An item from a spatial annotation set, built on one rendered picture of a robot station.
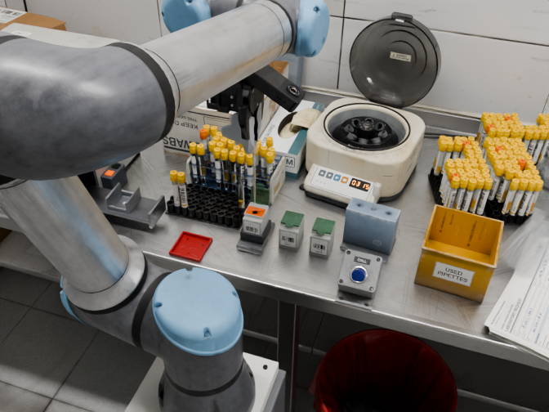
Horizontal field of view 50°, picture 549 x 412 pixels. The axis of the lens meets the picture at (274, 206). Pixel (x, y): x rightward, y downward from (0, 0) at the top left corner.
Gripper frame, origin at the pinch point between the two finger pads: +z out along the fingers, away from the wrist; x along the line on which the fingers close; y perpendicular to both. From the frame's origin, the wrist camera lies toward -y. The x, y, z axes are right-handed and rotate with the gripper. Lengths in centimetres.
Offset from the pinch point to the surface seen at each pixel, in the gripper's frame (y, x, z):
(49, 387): 73, 3, 111
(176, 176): 18.2, -2.2, 13.3
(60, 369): 73, -4, 111
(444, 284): -38.8, 2.0, 21.7
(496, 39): -40, -57, -2
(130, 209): 26.2, 4.4, 19.1
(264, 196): -1.0, -3.1, 14.1
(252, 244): -0.5, 2.9, 22.3
